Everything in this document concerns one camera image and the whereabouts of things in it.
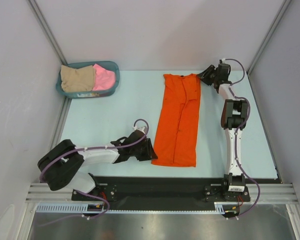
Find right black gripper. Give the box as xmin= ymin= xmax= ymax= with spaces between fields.
xmin=197 ymin=65 xmax=220 ymax=86

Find orange t-shirt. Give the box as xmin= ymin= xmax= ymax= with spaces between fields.
xmin=151 ymin=73 xmax=201 ymax=167

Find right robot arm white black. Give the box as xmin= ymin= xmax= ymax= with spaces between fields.
xmin=197 ymin=58 xmax=251 ymax=202

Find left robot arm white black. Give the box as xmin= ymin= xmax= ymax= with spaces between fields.
xmin=37 ymin=127 xmax=158 ymax=200

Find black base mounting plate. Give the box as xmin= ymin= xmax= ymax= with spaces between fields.
xmin=72 ymin=174 xmax=283 ymax=211

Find pink t-shirt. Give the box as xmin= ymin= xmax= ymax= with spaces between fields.
xmin=92 ymin=64 xmax=116 ymax=91

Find beige t-shirt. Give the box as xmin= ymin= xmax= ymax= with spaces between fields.
xmin=60 ymin=65 xmax=96 ymax=93

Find white slotted cable duct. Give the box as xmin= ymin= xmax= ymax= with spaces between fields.
xmin=34 ymin=201 xmax=251 ymax=215

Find aluminium frame rail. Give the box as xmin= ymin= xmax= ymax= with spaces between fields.
xmin=25 ymin=183 xmax=298 ymax=204

